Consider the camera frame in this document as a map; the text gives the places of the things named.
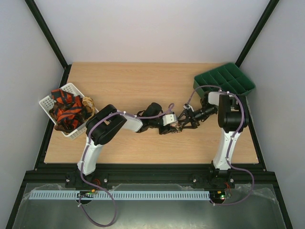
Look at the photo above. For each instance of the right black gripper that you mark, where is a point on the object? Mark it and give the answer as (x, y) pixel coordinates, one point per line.
(190, 117)

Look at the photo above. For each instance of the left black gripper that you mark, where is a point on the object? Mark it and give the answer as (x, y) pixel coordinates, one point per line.
(166, 130)

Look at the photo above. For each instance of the floral patterned tie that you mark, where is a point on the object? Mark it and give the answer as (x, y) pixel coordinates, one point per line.
(176, 128)

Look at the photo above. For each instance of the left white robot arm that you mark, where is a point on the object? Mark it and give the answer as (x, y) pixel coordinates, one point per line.
(105, 124)

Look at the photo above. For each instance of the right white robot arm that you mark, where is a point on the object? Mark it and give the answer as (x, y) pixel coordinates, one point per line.
(233, 117)

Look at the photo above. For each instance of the green divided organizer tray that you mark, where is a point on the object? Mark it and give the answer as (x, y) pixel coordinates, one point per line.
(228, 76)

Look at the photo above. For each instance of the brown tan patterned tie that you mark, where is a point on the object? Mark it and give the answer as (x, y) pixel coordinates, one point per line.
(88, 103)

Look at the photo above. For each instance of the orange navy striped tie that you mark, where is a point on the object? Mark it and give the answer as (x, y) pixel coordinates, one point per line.
(67, 110)

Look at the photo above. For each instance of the white perforated plastic basket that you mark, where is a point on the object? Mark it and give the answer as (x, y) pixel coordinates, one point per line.
(47, 103)

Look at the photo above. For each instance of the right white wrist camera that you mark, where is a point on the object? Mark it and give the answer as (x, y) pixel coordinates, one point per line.
(188, 107)

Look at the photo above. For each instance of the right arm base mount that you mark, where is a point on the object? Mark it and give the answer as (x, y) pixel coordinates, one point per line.
(209, 181)

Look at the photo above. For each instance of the white slotted cable duct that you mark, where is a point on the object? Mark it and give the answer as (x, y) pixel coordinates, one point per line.
(119, 195)

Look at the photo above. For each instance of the black aluminium frame rail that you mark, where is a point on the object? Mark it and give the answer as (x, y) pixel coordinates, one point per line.
(114, 174)

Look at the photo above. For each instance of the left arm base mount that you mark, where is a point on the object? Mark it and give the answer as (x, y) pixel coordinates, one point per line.
(74, 180)

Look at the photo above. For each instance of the right black frame post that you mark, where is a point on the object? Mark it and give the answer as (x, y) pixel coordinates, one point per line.
(272, 4)

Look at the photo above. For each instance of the black frame post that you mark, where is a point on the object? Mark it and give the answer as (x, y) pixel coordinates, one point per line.
(272, 4)
(46, 31)

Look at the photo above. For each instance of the left black frame post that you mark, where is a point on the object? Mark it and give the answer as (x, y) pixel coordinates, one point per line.
(46, 31)

